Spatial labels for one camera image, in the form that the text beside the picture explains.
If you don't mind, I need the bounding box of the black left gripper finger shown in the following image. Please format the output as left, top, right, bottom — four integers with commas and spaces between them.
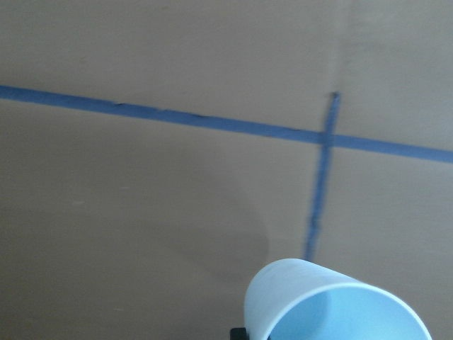
229, 327, 248, 340

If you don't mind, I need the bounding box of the light blue cup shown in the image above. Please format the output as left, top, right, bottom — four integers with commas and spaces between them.
243, 259, 431, 339

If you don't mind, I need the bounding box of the blue tape strip lengthwise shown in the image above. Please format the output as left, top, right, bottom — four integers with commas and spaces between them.
303, 91, 341, 262

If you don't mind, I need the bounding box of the blue tape strip crosswise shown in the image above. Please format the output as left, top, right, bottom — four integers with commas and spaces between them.
1, 85, 452, 164

